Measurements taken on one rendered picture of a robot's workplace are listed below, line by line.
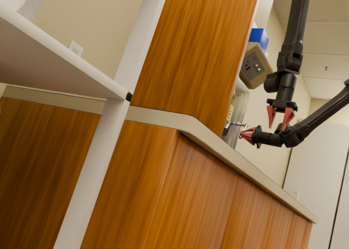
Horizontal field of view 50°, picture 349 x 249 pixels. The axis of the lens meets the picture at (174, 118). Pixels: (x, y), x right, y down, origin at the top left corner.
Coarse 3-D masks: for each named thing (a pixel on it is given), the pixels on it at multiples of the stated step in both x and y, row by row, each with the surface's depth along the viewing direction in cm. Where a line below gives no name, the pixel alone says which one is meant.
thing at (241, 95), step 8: (240, 80) 179; (240, 88) 181; (240, 96) 182; (248, 96) 191; (232, 104) 175; (240, 104) 184; (240, 112) 185; (232, 120) 178; (240, 120) 187; (224, 128) 172; (232, 128) 179; (224, 136) 173; (232, 136) 181; (232, 144) 182
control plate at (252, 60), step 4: (248, 56) 168; (252, 56) 169; (256, 56) 170; (244, 60) 169; (248, 60) 170; (252, 60) 172; (256, 60) 173; (244, 64) 172; (248, 64) 173; (252, 64) 174; (256, 64) 175; (260, 64) 177; (244, 68) 174; (252, 68) 177; (256, 68) 178; (260, 68) 179; (244, 72) 177; (248, 72) 178; (256, 72) 181; (260, 72) 182; (248, 76) 181; (252, 76) 182; (256, 76) 184
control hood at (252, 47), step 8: (248, 48) 165; (256, 48) 166; (264, 56) 173; (264, 64) 178; (240, 72) 176; (264, 72) 184; (272, 72) 187; (248, 80) 183; (256, 80) 186; (264, 80) 189
